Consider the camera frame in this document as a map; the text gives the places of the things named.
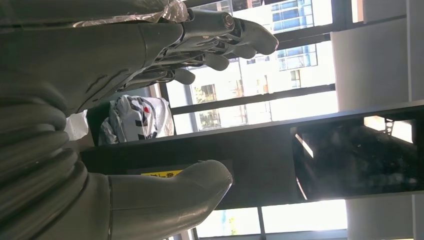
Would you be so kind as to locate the black inbound scanner machine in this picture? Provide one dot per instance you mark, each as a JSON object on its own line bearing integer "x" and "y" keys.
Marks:
{"x": 258, "y": 159}

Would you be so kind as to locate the dark window frame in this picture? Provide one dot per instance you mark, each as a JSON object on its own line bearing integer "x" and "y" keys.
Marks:
{"x": 251, "y": 98}

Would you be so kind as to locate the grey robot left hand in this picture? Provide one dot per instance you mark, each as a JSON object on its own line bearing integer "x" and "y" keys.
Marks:
{"x": 82, "y": 49}

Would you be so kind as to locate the black yellow ruler sticker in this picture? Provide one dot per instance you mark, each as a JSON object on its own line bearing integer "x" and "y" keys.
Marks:
{"x": 162, "y": 173}

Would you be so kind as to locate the white parcel bag black stripes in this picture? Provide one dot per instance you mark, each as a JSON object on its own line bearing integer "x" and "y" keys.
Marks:
{"x": 139, "y": 116}

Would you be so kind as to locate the grey parcel bag faded print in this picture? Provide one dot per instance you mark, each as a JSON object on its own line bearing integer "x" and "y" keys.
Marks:
{"x": 76, "y": 126}

